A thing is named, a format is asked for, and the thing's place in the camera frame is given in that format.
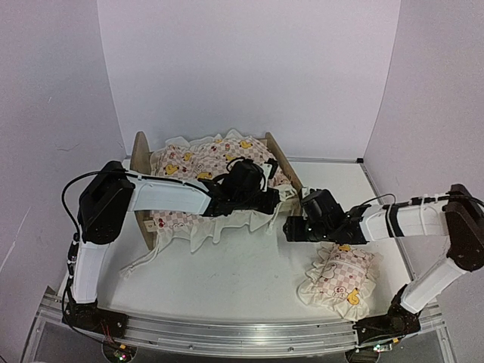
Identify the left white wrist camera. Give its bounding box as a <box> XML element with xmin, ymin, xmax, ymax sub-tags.
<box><xmin>261</xmin><ymin>158</ymin><xmax>278</xmax><ymax>180</ymax></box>

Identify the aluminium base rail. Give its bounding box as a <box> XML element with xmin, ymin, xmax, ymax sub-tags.
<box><xmin>21</xmin><ymin>289</ymin><xmax>456</xmax><ymax>362</ymax></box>

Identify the wooden pet bed frame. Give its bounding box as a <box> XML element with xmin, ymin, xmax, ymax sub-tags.
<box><xmin>129</xmin><ymin>131</ymin><xmax>303</xmax><ymax>250</ymax></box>

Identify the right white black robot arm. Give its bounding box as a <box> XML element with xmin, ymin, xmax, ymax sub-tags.
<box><xmin>283</xmin><ymin>185</ymin><xmax>483</xmax><ymax>346</ymax></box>

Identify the duck print ruffled bed cover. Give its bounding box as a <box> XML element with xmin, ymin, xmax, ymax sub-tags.
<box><xmin>119</xmin><ymin>128</ymin><xmax>296</xmax><ymax>281</ymax></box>

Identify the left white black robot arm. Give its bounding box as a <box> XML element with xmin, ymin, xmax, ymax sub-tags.
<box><xmin>63</xmin><ymin>158</ymin><xmax>281</xmax><ymax>342</ymax></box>

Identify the duck print ruffled pillow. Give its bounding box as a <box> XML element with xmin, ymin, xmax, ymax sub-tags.
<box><xmin>296</xmin><ymin>244</ymin><xmax>383</xmax><ymax>321</ymax></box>

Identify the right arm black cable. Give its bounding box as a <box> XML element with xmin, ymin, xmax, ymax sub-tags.
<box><xmin>340</xmin><ymin>192</ymin><xmax>455</xmax><ymax>220</ymax></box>

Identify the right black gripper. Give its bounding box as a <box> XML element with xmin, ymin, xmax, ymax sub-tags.
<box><xmin>285</xmin><ymin>217</ymin><xmax>334</xmax><ymax>243</ymax></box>

